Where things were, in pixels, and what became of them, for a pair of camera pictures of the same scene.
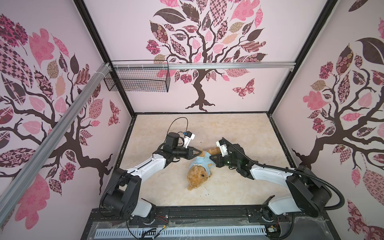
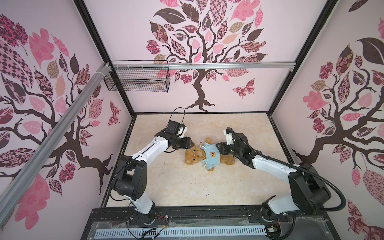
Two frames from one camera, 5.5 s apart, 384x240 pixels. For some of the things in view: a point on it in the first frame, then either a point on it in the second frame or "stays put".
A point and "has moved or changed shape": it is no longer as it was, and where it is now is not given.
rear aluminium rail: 225,65 stays put
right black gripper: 218,161 to 223,149
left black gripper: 189,153 to 186,141
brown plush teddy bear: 197,175 has moved or changed shape
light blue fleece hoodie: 206,161 to 213,155
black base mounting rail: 304,225 stays put
